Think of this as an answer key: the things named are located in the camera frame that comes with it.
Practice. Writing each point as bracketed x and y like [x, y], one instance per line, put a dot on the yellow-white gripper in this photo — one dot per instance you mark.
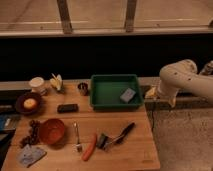
[151, 93]

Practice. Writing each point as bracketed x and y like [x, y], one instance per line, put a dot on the grey-blue sponge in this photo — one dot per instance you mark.
[127, 95]

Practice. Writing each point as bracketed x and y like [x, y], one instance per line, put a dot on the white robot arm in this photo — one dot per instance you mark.
[183, 75]

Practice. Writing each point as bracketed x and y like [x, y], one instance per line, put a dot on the small metal cup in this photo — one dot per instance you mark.
[83, 88]

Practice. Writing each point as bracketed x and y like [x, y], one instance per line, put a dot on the white ceramic cup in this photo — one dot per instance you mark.
[37, 84]

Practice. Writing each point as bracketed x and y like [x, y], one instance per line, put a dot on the green plastic tray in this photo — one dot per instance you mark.
[106, 92]

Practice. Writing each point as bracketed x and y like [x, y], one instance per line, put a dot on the metal fork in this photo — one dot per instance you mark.
[78, 144]

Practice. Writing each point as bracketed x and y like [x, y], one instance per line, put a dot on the orange carrot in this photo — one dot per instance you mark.
[89, 150]

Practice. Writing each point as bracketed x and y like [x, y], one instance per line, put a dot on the black rectangular block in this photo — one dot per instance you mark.
[66, 108]

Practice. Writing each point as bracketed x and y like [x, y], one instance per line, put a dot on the peeled banana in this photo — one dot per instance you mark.
[56, 82]

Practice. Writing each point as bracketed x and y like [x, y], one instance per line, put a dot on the orange-red bowl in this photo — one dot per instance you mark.
[51, 131]

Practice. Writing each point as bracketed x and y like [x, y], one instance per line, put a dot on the bunch of dark grapes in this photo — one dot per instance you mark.
[32, 137]

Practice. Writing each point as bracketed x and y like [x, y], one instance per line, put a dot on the yellow round fruit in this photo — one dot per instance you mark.
[30, 103]

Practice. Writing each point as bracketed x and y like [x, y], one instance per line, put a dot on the dark brown plate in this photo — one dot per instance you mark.
[20, 100]

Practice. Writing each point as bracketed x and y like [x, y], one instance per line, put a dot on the grey-blue cloth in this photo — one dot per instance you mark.
[30, 155]

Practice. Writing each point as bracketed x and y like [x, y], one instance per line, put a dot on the blue object at left edge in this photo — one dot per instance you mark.
[9, 122]

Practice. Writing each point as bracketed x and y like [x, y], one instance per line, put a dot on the black-handled brush tool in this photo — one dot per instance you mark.
[104, 141]

